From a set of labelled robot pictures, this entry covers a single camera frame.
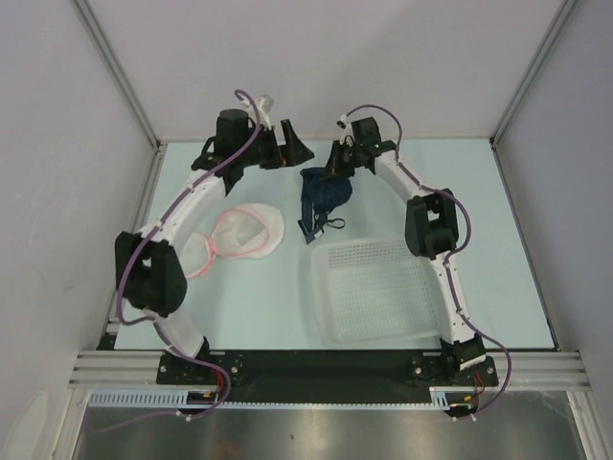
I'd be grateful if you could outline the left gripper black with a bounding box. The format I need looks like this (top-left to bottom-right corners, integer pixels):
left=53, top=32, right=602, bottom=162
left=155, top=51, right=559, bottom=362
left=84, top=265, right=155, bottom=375
left=237, top=120, right=313, bottom=171

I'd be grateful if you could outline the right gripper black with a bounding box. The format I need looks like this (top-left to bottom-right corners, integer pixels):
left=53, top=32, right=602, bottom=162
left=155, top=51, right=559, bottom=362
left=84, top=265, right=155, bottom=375
left=320, top=139, right=364, bottom=179

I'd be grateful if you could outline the dark blue lace bra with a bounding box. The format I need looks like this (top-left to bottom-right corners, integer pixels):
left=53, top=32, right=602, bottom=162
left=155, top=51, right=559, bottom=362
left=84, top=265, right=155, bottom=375
left=298, top=167, right=352, bottom=244

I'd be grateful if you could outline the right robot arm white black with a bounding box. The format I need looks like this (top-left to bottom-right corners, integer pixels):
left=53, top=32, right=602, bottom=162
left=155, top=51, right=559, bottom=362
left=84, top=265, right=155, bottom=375
left=326, top=115, right=487, bottom=384

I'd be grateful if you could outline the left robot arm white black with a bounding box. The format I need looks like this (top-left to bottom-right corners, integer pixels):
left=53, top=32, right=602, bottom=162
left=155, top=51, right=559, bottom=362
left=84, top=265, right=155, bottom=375
left=114, top=109, right=314, bottom=383

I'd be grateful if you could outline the white perforated plastic tray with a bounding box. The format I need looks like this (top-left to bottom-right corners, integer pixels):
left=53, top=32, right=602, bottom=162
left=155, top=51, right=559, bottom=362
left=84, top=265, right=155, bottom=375
left=310, top=237, right=441, bottom=348

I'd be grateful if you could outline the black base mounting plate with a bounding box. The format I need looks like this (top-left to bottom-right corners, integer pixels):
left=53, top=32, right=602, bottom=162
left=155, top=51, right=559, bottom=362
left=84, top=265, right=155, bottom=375
left=156, top=350, right=499, bottom=400

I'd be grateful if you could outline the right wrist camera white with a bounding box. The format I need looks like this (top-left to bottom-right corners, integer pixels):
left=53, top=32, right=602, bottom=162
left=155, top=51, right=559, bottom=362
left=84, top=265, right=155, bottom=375
left=337, top=114, right=355, bottom=146

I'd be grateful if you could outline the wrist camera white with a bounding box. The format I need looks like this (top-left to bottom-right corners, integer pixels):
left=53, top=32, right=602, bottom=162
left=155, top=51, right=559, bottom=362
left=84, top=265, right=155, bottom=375
left=255, top=94, right=274, bottom=129
left=337, top=114, right=355, bottom=146

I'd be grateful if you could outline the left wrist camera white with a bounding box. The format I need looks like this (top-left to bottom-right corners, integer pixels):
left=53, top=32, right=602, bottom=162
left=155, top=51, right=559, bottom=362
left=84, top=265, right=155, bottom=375
left=255, top=94, right=274, bottom=129

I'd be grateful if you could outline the white slotted cable duct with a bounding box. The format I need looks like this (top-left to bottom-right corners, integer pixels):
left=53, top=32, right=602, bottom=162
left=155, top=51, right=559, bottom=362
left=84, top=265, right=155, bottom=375
left=88, top=387, right=477, bottom=412

